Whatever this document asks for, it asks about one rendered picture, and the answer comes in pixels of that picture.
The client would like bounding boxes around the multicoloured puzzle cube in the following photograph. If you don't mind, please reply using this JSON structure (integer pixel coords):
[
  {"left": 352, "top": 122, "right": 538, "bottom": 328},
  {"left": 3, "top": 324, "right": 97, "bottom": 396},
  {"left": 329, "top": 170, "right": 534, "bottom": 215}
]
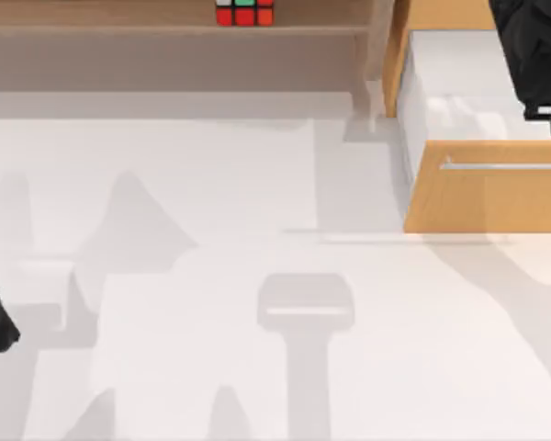
[{"left": 215, "top": 0, "right": 276, "bottom": 28}]

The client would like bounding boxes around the pale wooden drawer front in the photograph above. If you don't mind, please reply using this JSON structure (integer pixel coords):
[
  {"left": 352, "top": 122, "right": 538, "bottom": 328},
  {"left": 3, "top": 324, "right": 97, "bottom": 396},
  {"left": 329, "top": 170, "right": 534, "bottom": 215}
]
[{"left": 402, "top": 139, "right": 551, "bottom": 235}]

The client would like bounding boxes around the wooden open shelf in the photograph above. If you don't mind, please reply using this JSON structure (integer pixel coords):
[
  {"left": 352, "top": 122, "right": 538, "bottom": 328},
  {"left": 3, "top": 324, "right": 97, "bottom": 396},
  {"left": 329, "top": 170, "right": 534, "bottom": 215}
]
[{"left": 0, "top": 0, "right": 388, "bottom": 121}]

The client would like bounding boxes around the grey drawer inside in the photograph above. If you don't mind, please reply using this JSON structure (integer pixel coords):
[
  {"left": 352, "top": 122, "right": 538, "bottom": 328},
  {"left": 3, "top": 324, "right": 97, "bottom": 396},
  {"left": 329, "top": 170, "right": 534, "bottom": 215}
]
[{"left": 396, "top": 28, "right": 551, "bottom": 186}]

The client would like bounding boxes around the long metal drawer handle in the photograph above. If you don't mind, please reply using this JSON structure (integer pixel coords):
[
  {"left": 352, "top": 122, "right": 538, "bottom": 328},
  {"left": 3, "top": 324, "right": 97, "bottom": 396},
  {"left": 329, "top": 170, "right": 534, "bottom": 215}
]
[{"left": 439, "top": 155, "right": 551, "bottom": 173}]

